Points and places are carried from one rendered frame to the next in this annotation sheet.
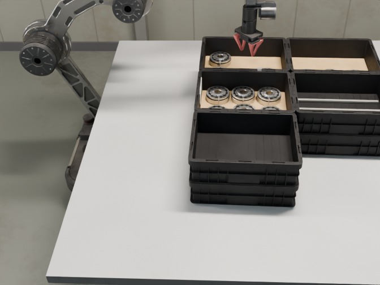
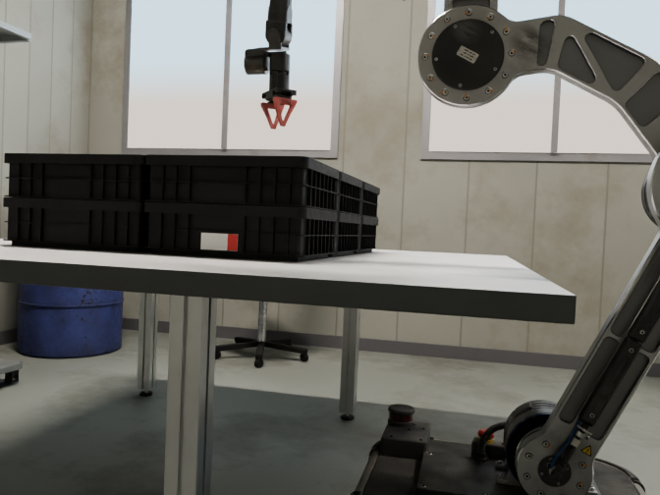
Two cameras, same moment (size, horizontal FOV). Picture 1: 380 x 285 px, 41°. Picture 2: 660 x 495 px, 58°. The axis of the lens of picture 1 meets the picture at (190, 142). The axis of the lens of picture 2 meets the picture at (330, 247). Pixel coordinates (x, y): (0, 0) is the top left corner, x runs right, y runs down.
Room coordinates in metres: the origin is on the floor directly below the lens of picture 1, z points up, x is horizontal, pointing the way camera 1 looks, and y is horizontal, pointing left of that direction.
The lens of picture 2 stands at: (3.44, 0.18, 0.78)
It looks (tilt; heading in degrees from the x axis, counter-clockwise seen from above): 2 degrees down; 189
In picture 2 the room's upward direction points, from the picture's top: 2 degrees clockwise
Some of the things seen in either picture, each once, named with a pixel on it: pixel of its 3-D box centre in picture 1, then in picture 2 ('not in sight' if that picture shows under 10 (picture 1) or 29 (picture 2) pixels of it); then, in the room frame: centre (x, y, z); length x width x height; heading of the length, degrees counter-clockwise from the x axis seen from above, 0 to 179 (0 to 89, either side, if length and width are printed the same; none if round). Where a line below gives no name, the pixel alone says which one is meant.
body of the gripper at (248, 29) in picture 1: (249, 26); (279, 85); (1.80, -0.25, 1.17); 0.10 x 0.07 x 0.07; 39
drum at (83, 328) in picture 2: not in sight; (73, 275); (0.22, -1.88, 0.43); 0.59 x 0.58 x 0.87; 176
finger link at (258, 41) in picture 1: (251, 44); (275, 112); (1.79, -0.26, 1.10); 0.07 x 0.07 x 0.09; 39
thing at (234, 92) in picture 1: (242, 93); not in sight; (1.80, -0.24, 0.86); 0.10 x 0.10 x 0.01
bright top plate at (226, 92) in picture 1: (217, 92); not in sight; (1.81, -0.13, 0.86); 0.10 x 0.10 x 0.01
